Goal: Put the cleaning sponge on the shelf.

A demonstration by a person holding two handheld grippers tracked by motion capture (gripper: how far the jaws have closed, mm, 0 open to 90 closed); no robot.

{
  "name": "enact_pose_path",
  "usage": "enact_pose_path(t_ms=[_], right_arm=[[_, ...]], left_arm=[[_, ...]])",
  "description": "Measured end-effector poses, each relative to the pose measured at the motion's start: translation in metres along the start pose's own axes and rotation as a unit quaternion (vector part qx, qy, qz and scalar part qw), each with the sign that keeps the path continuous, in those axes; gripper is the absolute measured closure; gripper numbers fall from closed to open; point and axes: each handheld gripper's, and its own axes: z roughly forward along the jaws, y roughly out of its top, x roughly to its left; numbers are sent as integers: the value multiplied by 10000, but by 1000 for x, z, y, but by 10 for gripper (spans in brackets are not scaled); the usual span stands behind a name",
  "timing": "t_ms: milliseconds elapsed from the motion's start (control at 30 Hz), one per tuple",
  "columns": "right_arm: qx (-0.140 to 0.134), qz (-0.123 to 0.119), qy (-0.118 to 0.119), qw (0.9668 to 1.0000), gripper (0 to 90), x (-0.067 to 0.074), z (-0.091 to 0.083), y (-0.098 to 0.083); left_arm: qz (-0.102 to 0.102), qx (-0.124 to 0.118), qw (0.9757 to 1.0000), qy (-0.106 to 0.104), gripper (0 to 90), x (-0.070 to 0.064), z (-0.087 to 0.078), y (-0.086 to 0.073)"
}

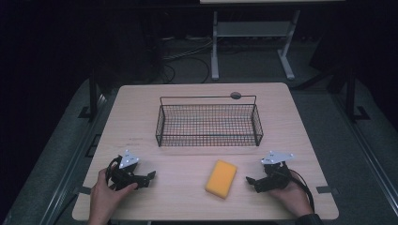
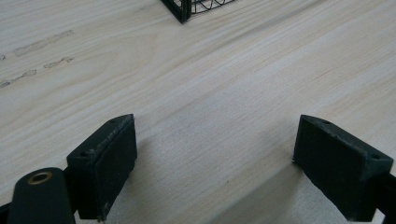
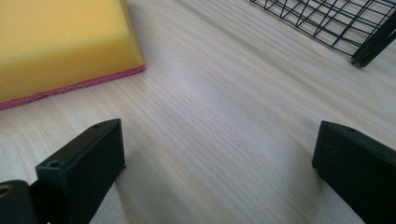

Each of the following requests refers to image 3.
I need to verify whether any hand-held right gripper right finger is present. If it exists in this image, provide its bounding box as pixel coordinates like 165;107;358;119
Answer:
312;120;396;224

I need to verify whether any black wire rack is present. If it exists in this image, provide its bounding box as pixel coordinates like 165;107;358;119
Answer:
248;0;396;69

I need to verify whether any yellow sponge with pink base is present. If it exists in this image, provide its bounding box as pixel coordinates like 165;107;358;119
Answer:
0;0;147;111

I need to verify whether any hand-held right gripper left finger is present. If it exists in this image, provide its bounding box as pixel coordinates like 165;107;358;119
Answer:
29;118;127;224

